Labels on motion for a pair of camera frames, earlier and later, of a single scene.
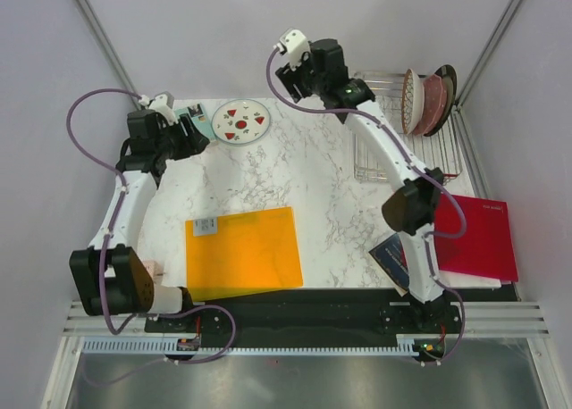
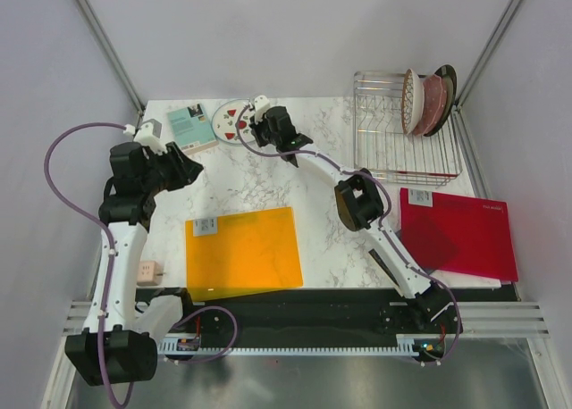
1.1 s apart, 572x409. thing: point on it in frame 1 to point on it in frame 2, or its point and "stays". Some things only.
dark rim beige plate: (449, 75) stays
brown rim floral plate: (413, 101) stays
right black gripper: (290, 79) to (255, 128)
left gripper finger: (197, 142) to (180, 170)
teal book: (198, 116) stays
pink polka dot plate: (435, 100) stays
